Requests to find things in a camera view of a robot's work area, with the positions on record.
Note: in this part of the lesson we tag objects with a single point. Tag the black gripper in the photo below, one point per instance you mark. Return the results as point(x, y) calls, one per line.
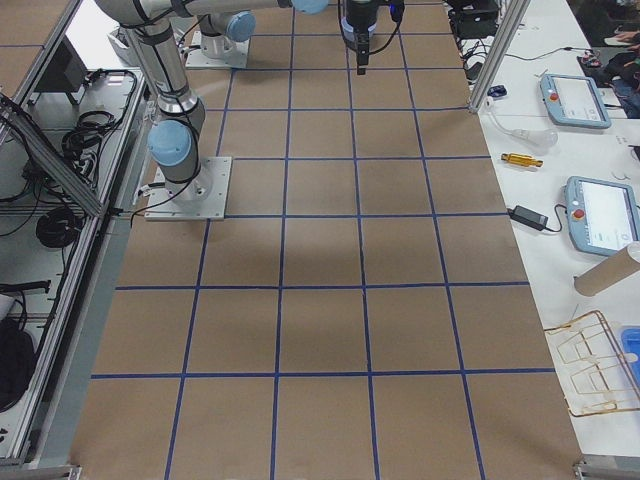
point(359, 11)

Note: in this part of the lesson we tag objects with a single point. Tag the far teach pendant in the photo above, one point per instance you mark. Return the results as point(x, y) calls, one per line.
point(574, 101)

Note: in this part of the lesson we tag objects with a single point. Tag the teach pendant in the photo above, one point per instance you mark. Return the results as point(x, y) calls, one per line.
point(574, 101)
point(602, 216)

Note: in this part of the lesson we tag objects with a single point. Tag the black power adapter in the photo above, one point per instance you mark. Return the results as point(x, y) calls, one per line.
point(528, 217)

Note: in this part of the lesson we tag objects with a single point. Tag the near teach pendant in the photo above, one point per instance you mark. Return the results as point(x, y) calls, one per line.
point(602, 216)

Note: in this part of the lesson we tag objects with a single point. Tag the cardboard tube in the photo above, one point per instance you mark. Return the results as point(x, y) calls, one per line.
point(609, 272)

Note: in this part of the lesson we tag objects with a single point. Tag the blue plastic tray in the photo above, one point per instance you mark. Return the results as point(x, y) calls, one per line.
point(630, 341)

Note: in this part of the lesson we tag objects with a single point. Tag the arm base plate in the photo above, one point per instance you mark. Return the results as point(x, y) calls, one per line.
point(205, 198)
point(216, 52)

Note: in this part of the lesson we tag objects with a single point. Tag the aluminium frame post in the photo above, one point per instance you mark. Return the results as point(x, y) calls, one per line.
point(505, 34)

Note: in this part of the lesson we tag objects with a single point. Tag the gold wire rack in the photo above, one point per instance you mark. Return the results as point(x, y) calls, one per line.
point(595, 371)

